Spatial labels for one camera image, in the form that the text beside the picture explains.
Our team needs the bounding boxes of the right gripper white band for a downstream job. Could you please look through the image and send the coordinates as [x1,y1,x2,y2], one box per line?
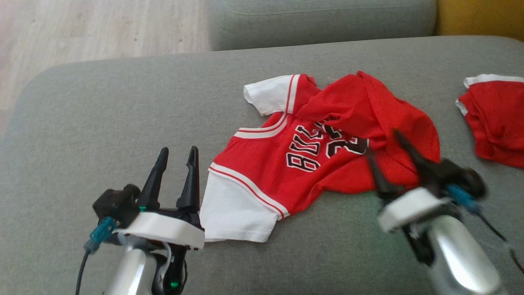
[364,129,451,234]

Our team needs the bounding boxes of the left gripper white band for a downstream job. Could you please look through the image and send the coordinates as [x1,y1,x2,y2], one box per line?
[113,146,205,250]

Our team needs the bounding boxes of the red basketball jersey shirt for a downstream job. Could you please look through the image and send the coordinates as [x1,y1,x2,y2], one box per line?
[199,70,442,243]

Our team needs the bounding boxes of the red shorts with white trim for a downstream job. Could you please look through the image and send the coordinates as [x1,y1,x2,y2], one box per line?
[455,74,524,169]

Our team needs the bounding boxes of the large grey sofa seat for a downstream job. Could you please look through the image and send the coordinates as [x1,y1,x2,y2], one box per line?
[0,35,524,295]

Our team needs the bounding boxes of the grey sofa cushion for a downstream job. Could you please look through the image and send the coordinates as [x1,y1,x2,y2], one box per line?
[209,0,438,52]

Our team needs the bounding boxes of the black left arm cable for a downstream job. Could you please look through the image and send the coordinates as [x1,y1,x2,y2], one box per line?
[75,216,117,295]

